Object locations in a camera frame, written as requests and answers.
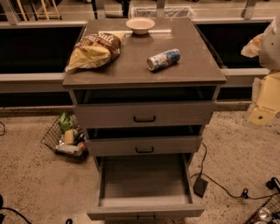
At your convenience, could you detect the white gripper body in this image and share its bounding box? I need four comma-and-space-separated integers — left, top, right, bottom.
248, 72, 280, 126

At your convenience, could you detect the grey bottom drawer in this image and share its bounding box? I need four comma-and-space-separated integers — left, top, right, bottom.
87, 154, 204, 222

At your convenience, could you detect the grey drawer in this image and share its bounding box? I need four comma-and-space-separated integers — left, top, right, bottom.
87, 125, 203, 157
73, 86, 216, 128
87, 154, 204, 222

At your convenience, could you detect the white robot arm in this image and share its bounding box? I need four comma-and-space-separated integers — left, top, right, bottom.
241, 15, 280, 126

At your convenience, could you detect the grey middle drawer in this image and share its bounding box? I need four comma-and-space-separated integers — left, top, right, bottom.
87, 125, 203, 157

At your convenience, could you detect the grey drawer cabinet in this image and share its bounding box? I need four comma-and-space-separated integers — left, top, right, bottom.
63, 18, 226, 165

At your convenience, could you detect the grey top drawer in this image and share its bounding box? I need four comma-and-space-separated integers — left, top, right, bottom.
73, 86, 216, 128

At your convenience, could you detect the blue white can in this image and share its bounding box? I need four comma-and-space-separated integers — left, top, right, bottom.
147, 48, 180, 71

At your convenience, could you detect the black power adapter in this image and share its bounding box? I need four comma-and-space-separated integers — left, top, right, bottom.
193, 176, 208, 198

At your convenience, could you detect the clear plastic bin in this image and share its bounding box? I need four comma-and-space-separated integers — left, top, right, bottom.
129, 6, 194, 18

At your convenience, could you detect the silver can right basket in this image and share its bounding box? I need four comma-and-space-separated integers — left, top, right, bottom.
257, 207, 272, 222

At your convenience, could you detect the white ceramic bowl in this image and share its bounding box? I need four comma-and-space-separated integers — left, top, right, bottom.
126, 17, 155, 35

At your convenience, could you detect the yellow brown chip bag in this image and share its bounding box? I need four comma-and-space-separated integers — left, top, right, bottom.
66, 32, 125, 71

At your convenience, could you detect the silver can in basket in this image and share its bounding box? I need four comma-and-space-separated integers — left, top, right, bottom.
56, 144, 82, 156

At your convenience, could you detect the yellow cheese block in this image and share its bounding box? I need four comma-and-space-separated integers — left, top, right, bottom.
64, 129, 74, 144

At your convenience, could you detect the green leafy bag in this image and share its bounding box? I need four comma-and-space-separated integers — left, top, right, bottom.
58, 113, 73, 132

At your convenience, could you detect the black floor cable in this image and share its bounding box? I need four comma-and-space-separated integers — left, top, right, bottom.
190, 142, 280, 201

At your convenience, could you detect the black wire basket right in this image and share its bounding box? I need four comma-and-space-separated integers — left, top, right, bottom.
243, 194, 280, 224

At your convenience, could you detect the black wire basket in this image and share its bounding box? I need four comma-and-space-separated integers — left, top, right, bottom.
243, 194, 280, 224
41, 118, 88, 161

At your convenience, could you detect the black cable left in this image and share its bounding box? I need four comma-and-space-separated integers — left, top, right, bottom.
0, 194, 33, 224

